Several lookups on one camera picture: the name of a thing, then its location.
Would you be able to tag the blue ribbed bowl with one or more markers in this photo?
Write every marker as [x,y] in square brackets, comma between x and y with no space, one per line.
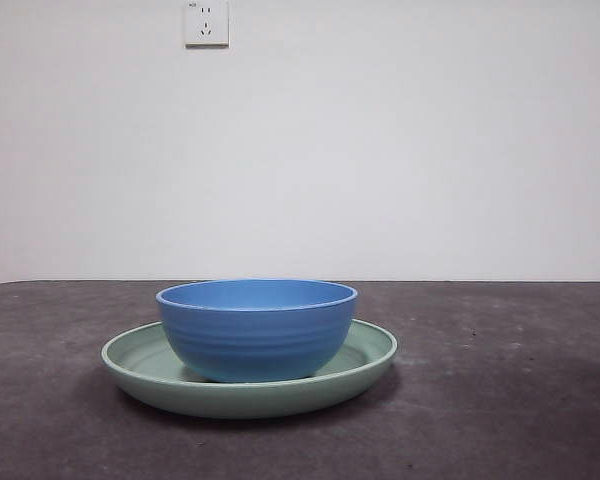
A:
[255,340]

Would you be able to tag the white wall socket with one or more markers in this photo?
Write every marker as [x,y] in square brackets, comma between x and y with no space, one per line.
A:
[206,35]

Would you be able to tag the pale green round plate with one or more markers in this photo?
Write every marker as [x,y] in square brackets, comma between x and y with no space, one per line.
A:
[250,400]

